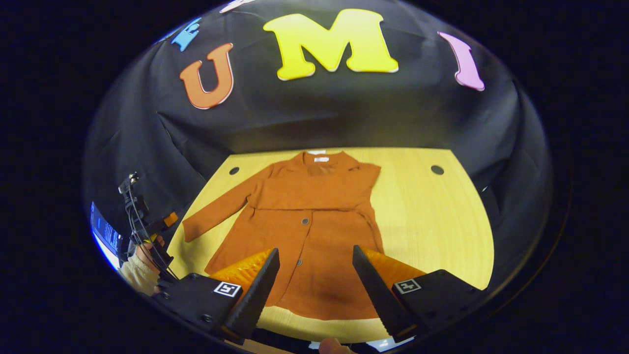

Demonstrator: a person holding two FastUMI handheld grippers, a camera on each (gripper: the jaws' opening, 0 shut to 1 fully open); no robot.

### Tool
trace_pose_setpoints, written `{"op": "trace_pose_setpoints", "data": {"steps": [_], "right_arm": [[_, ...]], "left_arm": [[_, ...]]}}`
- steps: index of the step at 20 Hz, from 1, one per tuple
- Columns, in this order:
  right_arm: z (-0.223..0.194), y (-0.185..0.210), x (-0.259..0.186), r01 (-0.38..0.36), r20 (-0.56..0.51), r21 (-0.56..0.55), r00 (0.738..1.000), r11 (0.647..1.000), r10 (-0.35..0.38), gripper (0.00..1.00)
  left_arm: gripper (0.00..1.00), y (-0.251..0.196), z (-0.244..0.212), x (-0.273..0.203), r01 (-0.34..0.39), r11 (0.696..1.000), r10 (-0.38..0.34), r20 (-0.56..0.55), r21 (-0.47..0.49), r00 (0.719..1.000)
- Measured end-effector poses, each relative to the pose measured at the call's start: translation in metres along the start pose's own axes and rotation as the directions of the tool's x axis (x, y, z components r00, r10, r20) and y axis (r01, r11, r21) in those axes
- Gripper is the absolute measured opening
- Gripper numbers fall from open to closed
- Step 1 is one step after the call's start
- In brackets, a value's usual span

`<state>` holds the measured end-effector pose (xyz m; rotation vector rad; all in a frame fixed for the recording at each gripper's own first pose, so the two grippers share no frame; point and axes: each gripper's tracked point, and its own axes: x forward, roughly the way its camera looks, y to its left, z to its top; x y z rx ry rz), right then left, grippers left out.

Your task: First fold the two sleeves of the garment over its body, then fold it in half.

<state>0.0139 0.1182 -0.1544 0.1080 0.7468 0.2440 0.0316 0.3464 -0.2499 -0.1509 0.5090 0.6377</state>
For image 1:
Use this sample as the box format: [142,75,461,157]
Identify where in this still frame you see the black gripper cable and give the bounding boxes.
[125,194,180,282]

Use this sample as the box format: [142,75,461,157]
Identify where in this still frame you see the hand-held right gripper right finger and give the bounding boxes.
[353,245,485,342]

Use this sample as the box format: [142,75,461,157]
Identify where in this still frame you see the glowing monitor screen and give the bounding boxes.
[90,201,123,271]

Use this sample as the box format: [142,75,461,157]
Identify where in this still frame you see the rust orange button coat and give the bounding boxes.
[182,150,385,321]

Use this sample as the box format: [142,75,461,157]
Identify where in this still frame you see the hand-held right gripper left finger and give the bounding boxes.
[157,248,281,345]

